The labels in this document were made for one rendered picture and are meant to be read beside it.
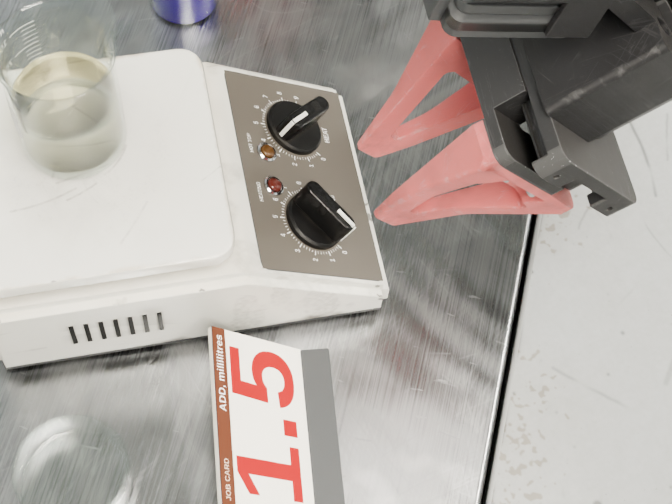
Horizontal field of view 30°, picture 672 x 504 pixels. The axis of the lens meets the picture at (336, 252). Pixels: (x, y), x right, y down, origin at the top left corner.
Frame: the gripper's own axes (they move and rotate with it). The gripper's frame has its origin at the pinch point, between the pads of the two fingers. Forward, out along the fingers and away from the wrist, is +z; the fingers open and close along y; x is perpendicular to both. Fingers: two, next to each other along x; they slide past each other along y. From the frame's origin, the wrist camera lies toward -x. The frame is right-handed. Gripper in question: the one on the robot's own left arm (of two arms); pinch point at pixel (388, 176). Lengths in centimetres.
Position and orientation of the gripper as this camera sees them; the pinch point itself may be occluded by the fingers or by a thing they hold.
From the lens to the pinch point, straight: 55.2
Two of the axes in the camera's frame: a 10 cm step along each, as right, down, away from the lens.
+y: 2.0, 8.8, -4.4
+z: -7.7, 4.1, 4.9
